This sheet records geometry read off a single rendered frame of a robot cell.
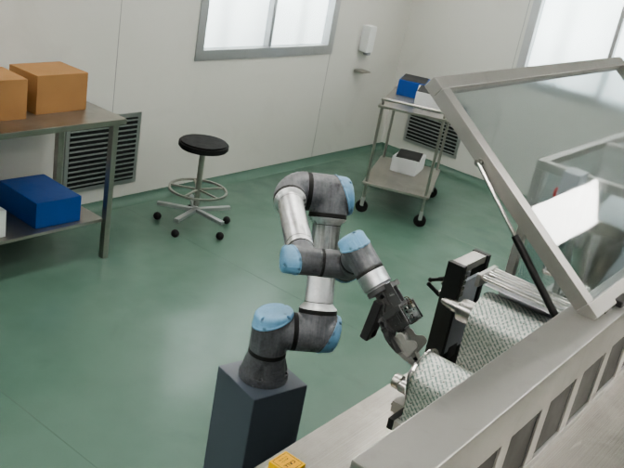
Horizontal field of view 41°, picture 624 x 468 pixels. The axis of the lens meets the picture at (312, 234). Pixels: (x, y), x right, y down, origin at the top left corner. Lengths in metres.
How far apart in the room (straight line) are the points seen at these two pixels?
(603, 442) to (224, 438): 1.34
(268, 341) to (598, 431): 1.09
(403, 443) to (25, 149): 4.58
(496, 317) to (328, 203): 0.63
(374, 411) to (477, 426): 1.37
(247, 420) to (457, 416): 1.40
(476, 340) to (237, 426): 0.82
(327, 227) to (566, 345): 1.16
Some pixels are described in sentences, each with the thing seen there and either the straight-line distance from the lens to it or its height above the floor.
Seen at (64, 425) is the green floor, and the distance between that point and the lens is 3.82.
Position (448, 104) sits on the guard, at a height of 1.95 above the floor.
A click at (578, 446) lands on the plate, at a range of 1.64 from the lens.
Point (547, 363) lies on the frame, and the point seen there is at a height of 1.65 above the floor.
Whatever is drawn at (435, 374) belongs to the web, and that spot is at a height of 1.30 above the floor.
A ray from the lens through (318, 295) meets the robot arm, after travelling 2.48.
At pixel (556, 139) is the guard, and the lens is 1.95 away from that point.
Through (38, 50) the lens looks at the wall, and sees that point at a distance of 5.34.
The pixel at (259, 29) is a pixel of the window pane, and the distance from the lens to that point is 6.70.
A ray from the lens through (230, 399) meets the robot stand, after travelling 2.58.
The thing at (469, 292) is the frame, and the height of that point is 1.33.
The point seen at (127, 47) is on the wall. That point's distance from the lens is 5.75.
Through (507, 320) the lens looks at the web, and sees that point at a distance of 2.13.
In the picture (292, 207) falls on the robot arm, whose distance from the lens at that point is 2.32.
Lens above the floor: 2.28
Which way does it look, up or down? 22 degrees down
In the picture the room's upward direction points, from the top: 11 degrees clockwise
